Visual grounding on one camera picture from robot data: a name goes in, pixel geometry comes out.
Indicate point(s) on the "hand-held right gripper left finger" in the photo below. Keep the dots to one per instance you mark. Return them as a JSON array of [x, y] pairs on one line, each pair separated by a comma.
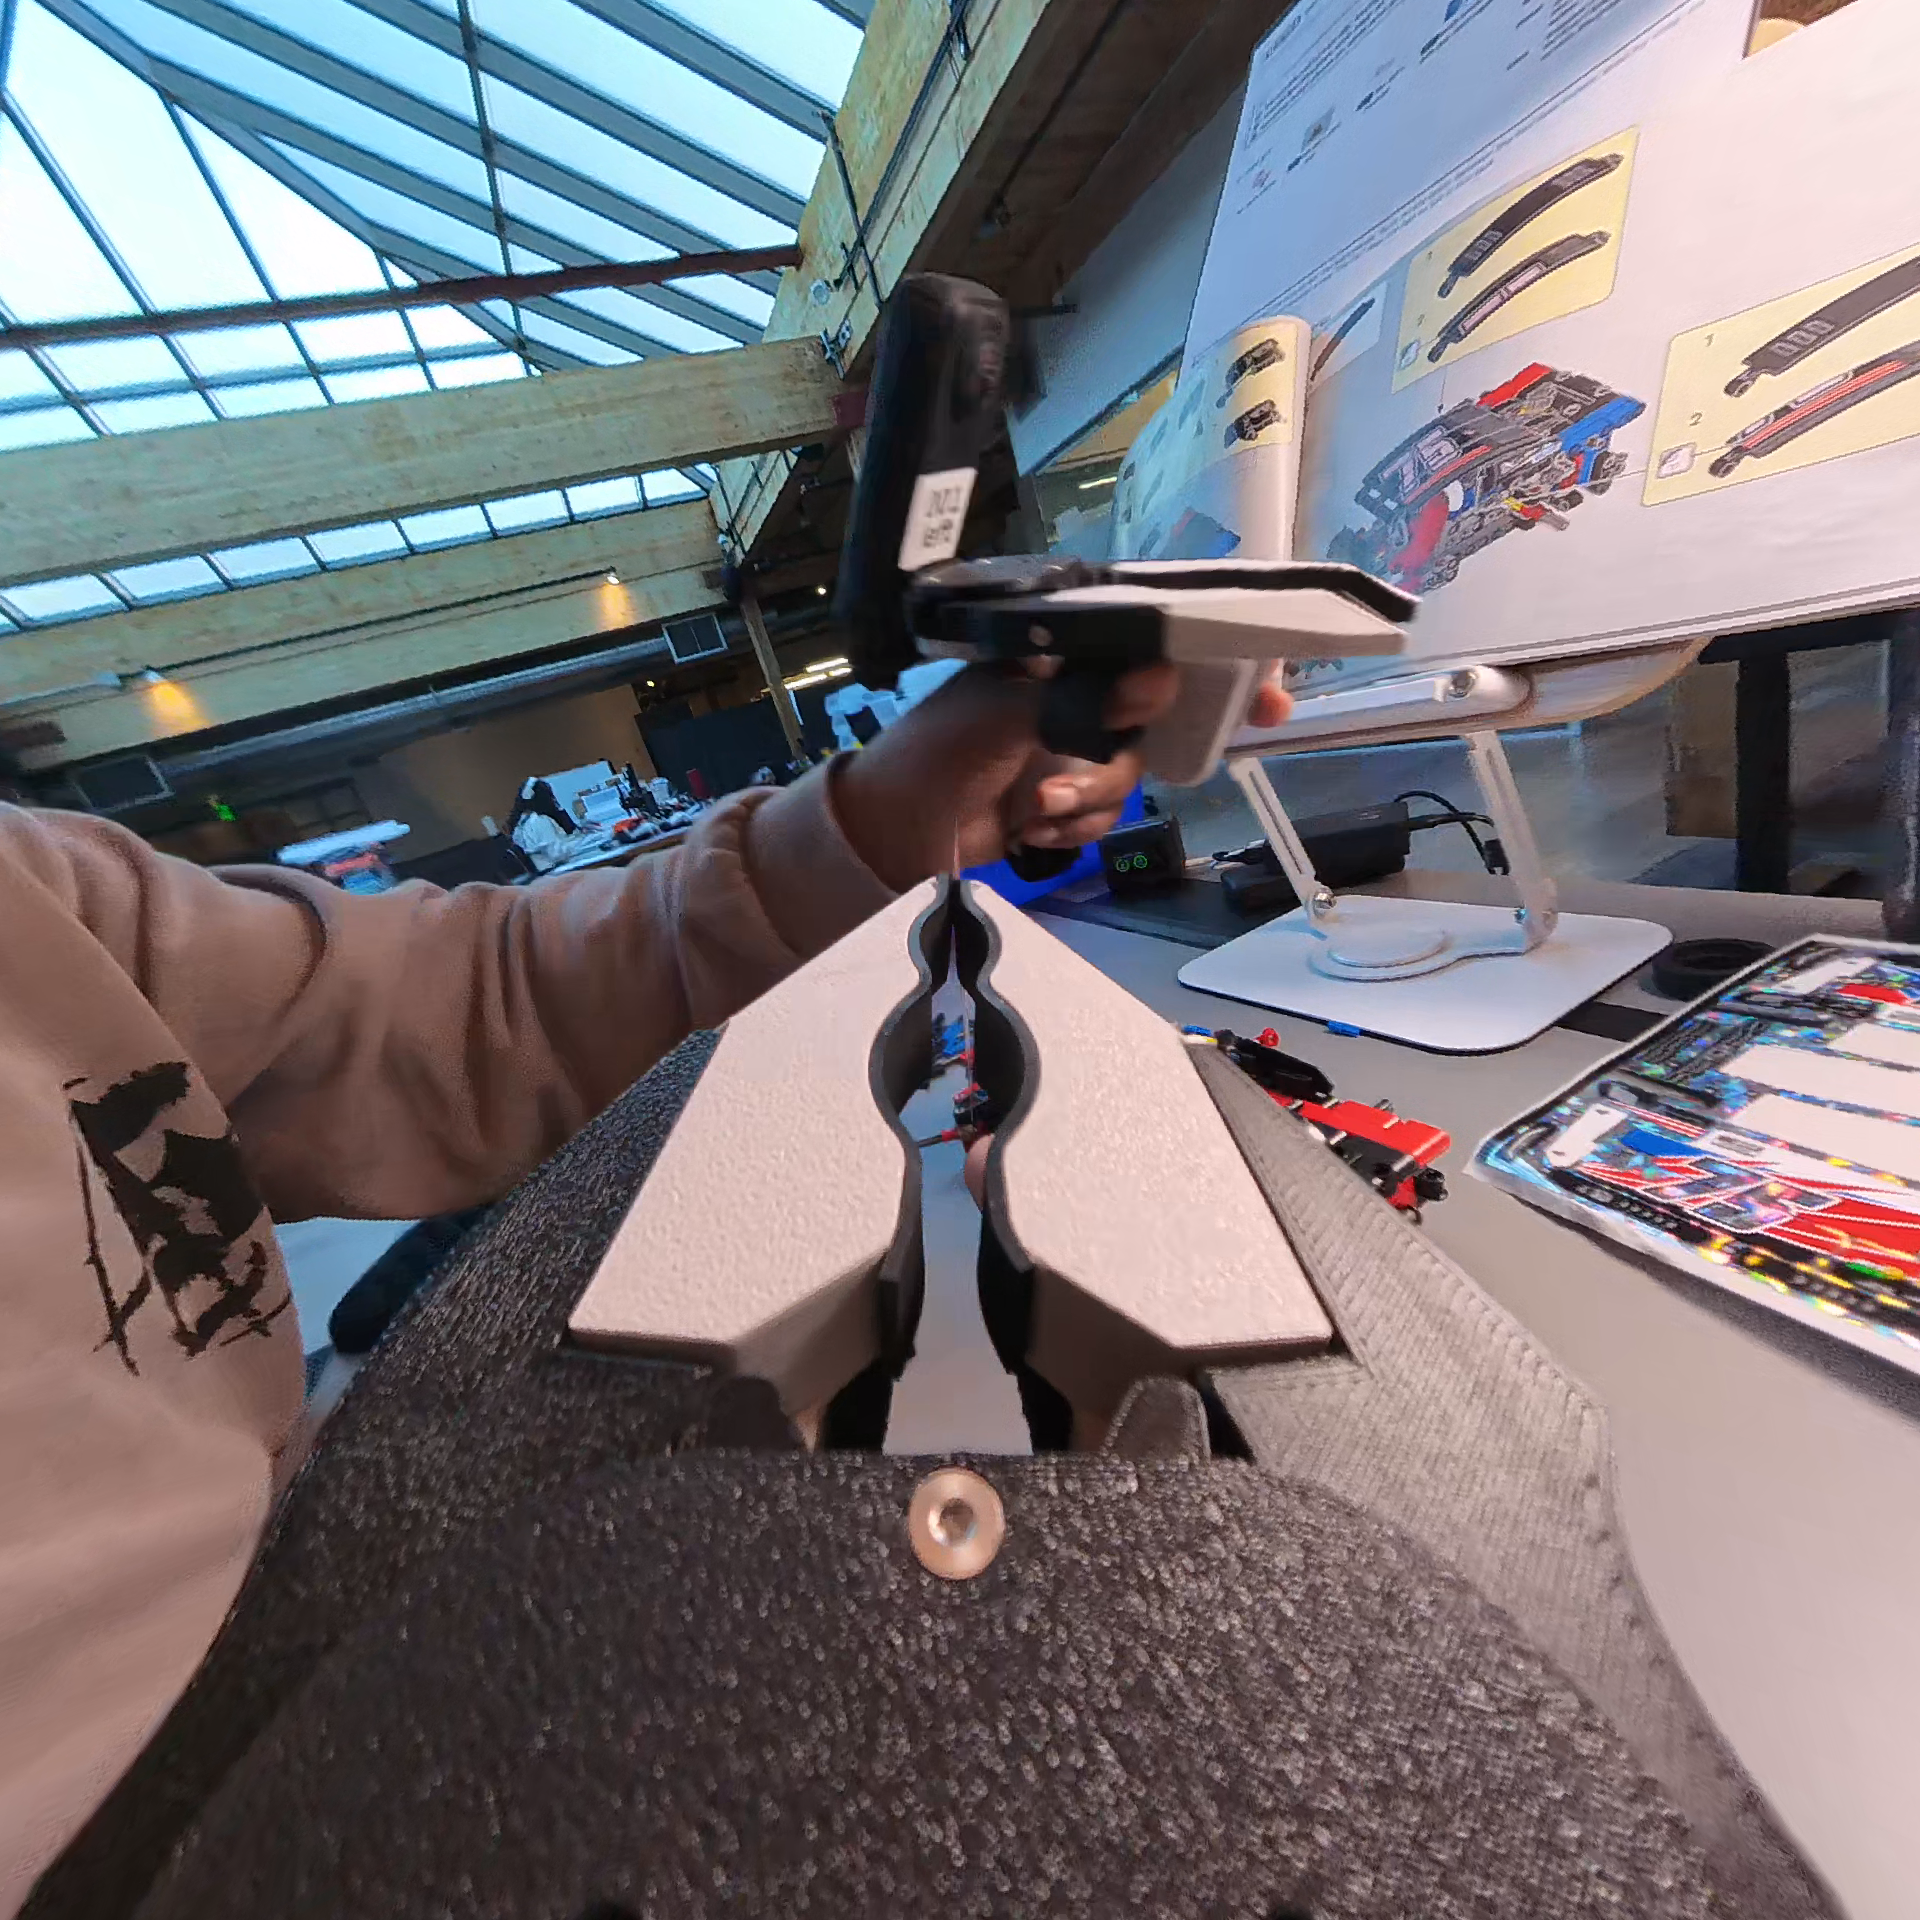
[[750, 1200]]

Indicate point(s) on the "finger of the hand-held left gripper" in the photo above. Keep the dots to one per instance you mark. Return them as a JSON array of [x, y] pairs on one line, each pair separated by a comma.
[[1231, 622], [1277, 574]]

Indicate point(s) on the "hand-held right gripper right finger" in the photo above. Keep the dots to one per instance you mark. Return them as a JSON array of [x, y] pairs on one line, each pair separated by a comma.
[[1141, 1200]]

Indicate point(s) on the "person's left forearm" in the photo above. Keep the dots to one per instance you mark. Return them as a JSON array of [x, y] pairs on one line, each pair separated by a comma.
[[600, 974]]

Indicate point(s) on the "multicolour lego car model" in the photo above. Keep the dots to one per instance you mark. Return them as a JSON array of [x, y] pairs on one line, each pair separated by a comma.
[[1349, 1128]]

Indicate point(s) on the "lego instruction booklet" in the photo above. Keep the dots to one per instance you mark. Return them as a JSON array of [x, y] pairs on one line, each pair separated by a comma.
[[1652, 450]]

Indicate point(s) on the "person's left hand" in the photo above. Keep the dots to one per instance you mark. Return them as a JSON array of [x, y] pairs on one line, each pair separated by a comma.
[[944, 763]]

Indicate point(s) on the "black device with green logo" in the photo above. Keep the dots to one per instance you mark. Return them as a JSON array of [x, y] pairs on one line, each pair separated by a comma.
[[1141, 857]]

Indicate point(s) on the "black power adapter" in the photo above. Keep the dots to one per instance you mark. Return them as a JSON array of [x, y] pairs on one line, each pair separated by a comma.
[[1335, 855]]

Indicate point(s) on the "white book stand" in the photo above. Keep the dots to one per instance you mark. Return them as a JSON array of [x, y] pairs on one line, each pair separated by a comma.
[[1425, 961]]

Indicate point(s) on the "cluttered background tables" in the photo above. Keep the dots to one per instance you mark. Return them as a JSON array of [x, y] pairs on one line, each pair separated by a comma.
[[600, 810]]

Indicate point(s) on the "holographic sticker sheet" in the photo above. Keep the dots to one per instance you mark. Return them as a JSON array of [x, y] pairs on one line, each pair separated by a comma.
[[1724, 1155]]

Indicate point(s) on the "black rubber tyre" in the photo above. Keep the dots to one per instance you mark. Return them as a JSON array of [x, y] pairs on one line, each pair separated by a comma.
[[1713, 967]]

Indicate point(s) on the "beige printed sweatshirt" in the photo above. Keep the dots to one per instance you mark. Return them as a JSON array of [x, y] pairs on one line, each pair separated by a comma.
[[90, 1500]]

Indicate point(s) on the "wall lamp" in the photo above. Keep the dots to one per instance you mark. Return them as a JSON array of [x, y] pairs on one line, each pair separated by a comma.
[[166, 700], [612, 600]]

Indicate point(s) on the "black desk frame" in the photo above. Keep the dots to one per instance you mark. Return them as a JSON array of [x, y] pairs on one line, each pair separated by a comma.
[[1769, 750]]

